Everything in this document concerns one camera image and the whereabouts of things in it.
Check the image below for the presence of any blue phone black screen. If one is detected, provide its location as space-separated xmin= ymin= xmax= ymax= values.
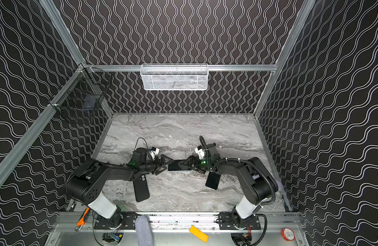
xmin=167 ymin=160 xmax=187 ymax=172

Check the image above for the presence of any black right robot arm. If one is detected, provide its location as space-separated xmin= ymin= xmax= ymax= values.
xmin=168 ymin=143 xmax=278 ymax=229

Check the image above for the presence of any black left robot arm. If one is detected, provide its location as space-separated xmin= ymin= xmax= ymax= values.
xmin=65 ymin=148 xmax=174 ymax=229

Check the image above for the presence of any black phone case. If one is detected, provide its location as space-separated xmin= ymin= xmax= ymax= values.
xmin=133 ymin=175 xmax=150 ymax=203

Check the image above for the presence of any yellow plastic piece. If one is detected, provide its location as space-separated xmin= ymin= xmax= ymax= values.
xmin=190 ymin=225 xmax=209 ymax=243

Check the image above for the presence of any grey cloth right side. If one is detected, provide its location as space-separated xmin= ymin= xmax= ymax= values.
xmin=276 ymin=180 xmax=283 ymax=192

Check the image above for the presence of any red tape roll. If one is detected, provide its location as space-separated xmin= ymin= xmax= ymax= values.
xmin=281 ymin=228 xmax=296 ymax=241

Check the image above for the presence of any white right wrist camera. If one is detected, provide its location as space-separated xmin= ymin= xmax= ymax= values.
xmin=195 ymin=146 xmax=206 ymax=160

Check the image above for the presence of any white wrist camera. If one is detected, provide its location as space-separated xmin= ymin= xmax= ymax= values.
xmin=195 ymin=146 xmax=206 ymax=160
xmin=148 ymin=147 xmax=160 ymax=159

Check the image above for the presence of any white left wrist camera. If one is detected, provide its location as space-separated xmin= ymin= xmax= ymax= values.
xmin=148 ymin=147 xmax=160 ymax=159

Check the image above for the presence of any grey cloth front rail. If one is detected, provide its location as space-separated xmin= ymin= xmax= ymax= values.
xmin=135 ymin=216 xmax=154 ymax=246

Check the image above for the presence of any white wire mesh basket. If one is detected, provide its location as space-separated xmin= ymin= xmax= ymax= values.
xmin=140 ymin=64 xmax=210 ymax=91

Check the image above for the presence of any orange handled tool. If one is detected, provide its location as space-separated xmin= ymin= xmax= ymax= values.
xmin=75 ymin=208 xmax=90 ymax=232

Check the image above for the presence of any black wire mesh basket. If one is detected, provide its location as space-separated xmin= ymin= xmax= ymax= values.
xmin=52 ymin=65 xmax=113 ymax=125

